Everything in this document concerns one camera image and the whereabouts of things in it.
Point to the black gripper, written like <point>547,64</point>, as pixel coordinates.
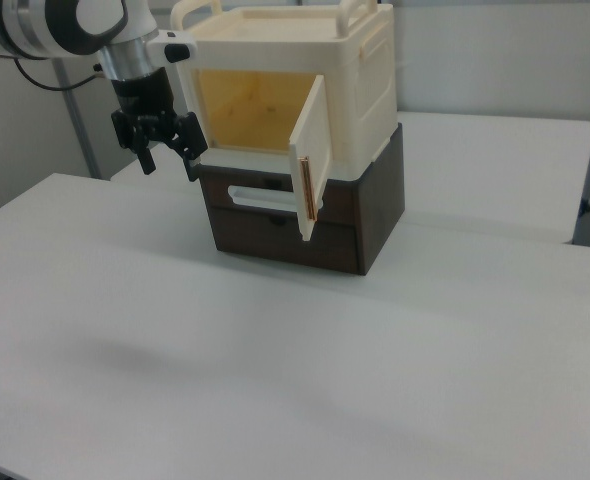
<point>142,97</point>

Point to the cream cabinet door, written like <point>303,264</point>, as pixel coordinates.
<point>317,135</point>

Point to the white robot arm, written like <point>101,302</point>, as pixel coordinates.
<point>50,30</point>

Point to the cream plastic cabinet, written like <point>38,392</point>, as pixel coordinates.
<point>365,75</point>

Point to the dark brown drawer unit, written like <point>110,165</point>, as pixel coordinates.
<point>380,200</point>

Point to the grey partition post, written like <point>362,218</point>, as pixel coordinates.
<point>77,125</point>

